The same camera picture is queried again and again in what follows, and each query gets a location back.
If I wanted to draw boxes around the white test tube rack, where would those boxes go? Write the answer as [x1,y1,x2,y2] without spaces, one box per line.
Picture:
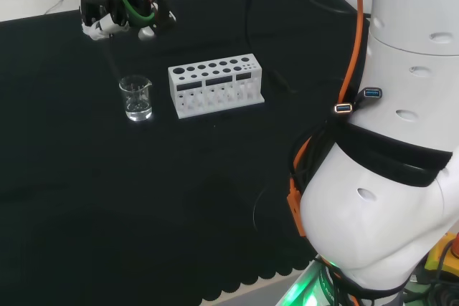
[167,53,266,120]

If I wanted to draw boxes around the black USB plug white tip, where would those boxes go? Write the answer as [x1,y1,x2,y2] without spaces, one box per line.
[333,102,355,115]

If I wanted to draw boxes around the orange cable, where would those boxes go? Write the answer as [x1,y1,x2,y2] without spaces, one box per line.
[336,0,364,106]

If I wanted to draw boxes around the clear glass rod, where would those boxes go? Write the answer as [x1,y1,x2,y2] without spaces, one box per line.
[106,32,125,83]

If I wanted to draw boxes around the small clear glass beaker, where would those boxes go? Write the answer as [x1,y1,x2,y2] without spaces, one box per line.
[118,75,154,123]

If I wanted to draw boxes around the black bench cloth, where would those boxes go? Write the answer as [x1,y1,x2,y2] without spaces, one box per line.
[0,0,372,306]

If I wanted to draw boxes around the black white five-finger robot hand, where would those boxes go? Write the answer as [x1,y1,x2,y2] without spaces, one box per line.
[79,0,177,42]

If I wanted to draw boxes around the white power strip cord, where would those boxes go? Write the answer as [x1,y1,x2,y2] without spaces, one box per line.
[44,0,84,16]

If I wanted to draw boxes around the yellow stop button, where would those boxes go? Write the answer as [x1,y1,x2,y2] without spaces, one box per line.
[424,232,459,280]

